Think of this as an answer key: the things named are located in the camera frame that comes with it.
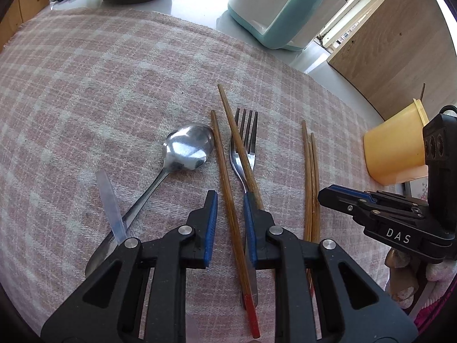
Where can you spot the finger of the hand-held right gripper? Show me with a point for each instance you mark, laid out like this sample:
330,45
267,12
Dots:
357,192
342,202

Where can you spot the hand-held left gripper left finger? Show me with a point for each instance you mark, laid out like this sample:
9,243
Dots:
210,228

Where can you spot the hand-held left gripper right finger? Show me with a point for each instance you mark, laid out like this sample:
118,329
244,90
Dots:
250,228

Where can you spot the red-tipped wooden chopstick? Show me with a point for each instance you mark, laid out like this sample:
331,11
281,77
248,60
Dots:
314,157
232,121
225,178
305,157

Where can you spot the yellow plastic cup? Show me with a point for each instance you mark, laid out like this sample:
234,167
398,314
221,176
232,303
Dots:
392,150

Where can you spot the metal fork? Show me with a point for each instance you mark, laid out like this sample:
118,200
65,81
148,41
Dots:
234,155

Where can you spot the metal spoon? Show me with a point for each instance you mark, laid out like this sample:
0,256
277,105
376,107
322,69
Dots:
185,148

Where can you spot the translucent plastic knife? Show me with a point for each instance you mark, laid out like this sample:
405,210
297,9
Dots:
110,203

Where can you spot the person's right hand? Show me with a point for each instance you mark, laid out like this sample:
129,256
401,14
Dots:
401,278

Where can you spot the wooden side panel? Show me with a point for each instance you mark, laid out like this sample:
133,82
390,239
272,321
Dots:
385,50

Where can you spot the pink plaid tablecloth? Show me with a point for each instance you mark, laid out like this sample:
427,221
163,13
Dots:
89,96

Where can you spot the teal and white pot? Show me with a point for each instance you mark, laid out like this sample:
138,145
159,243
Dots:
271,7

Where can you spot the white window frame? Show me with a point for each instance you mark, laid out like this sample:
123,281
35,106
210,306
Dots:
357,10

